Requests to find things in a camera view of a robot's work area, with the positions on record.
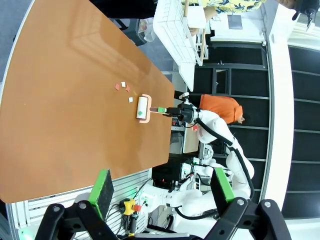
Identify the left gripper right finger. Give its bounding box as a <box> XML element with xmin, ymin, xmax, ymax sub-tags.
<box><xmin>206</xmin><ymin>167</ymin><xmax>292</xmax><ymax>240</ymax></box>

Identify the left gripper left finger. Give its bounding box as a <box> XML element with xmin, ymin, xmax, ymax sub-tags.
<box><xmin>34</xmin><ymin>168</ymin><xmax>118</xmax><ymax>240</ymax></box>

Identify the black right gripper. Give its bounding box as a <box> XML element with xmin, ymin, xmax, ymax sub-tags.
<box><xmin>156</xmin><ymin>101</ymin><xmax>195</xmax><ymax>125</ymax></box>

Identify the pink lint roller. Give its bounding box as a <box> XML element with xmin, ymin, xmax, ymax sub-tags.
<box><xmin>135</xmin><ymin>93</ymin><xmax>167</xmax><ymax>125</ymax></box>

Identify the white wire dish rack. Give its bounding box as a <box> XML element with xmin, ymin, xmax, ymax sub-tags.
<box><xmin>152</xmin><ymin>0</ymin><xmax>209</xmax><ymax>92</ymax></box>

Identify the person's right hand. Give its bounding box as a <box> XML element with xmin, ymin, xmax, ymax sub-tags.
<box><xmin>204</xmin><ymin>7</ymin><xmax>216</xmax><ymax>25</ymax></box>

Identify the yellow emergency stop button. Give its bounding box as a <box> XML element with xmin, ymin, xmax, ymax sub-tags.
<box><xmin>120</xmin><ymin>198</ymin><xmax>141</xmax><ymax>216</ymax></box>

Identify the beige wooden board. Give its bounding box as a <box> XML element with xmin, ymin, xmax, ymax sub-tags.
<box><xmin>183</xmin><ymin>126</ymin><xmax>200</xmax><ymax>154</ymax></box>

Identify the person in orange shirt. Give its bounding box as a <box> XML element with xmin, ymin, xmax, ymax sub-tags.
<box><xmin>199</xmin><ymin>94</ymin><xmax>246</xmax><ymax>125</ymax></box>

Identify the black controller box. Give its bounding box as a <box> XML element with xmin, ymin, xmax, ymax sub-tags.
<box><xmin>152</xmin><ymin>164</ymin><xmax>181</xmax><ymax>191</ymax></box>

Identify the white slatted panel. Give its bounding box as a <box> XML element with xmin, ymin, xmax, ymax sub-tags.
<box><xmin>6</xmin><ymin>167</ymin><xmax>153</xmax><ymax>229</ymax></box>

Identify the black bin with clear bag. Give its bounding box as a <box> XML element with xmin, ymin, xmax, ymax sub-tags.
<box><xmin>134</xmin><ymin>17</ymin><xmax>157</xmax><ymax>47</ymax></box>

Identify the person in yellow pineapple shirt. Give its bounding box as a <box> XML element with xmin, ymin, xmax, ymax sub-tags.
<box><xmin>181</xmin><ymin>0</ymin><xmax>267</xmax><ymax>14</ymax></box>

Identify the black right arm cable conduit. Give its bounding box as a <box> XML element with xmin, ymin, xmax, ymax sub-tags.
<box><xmin>196</xmin><ymin>118</ymin><xmax>256</xmax><ymax>201</ymax></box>

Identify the black yellow handheld switch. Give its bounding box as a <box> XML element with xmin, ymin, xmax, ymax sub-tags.
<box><xmin>128</xmin><ymin>214</ymin><xmax>140</xmax><ymax>237</ymax></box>

